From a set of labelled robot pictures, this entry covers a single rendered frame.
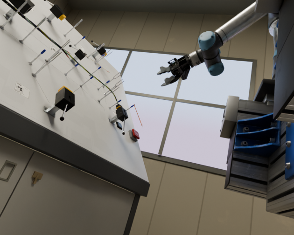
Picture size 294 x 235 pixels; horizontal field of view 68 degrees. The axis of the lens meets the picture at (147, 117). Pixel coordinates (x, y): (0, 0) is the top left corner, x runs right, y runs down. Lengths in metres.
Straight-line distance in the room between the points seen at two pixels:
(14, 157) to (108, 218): 0.48
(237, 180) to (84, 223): 0.60
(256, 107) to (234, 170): 0.20
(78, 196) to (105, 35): 2.80
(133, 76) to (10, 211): 2.21
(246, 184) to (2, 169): 0.67
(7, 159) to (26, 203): 0.15
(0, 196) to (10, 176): 0.06
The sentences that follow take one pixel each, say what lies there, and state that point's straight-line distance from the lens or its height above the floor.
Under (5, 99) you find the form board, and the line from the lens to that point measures 0.75.
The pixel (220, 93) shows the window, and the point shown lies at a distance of 2.50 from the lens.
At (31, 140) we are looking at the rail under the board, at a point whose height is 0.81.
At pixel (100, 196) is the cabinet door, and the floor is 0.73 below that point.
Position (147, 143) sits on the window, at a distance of 2.26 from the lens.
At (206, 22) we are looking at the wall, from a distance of 3.29.
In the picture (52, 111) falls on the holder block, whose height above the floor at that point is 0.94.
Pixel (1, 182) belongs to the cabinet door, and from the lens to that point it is 0.77.
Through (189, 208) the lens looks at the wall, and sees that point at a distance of 2.10.
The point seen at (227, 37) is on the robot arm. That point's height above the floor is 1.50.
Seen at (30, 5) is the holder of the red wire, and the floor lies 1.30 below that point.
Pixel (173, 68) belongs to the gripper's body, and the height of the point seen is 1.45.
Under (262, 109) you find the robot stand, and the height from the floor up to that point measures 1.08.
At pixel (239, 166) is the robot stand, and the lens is 0.64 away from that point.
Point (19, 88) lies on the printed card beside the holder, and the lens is 0.81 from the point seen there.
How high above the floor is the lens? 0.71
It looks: 24 degrees up
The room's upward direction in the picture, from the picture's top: 18 degrees clockwise
